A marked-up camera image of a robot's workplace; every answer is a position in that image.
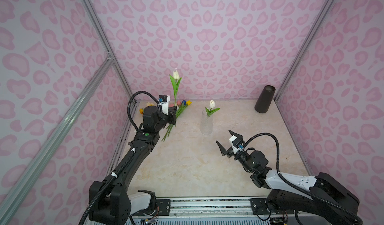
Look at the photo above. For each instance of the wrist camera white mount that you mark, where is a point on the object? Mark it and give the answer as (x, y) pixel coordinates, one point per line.
(237, 144)
(164, 104)

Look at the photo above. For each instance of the yellow tulip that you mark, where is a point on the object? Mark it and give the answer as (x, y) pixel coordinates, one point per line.
(182, 107)

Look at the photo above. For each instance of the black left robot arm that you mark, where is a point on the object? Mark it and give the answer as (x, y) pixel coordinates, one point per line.
(109, 202)

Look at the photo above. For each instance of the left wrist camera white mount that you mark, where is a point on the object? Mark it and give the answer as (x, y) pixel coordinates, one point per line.
(164, 104)

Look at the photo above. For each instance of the clear glass vase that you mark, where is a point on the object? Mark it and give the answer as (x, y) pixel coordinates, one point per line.
(206, 123)

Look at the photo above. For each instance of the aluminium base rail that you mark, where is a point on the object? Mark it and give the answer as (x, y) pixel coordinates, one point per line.
(205, 211)

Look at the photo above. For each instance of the black tapered vase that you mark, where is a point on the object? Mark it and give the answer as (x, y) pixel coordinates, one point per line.
(263, 103)

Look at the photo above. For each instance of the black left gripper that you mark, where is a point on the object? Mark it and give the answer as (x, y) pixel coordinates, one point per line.
(172, 115)

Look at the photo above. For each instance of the diagonal aluminium frame bar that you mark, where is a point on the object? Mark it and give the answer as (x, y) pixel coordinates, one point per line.
(21, 189)

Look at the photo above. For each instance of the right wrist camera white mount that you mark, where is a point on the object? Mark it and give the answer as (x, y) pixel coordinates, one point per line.
(237, 144)

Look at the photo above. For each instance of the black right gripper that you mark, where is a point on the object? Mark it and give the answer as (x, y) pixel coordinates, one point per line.
(231, 150)

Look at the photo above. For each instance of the bunch of artificial tulips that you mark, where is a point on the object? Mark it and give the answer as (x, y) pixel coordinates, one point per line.
(168, 127)

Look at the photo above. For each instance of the cream white tulip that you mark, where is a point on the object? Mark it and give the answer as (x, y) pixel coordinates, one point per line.
(175, 81)

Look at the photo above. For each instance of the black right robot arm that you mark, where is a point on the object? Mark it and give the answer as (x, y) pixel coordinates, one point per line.
(320, 195)

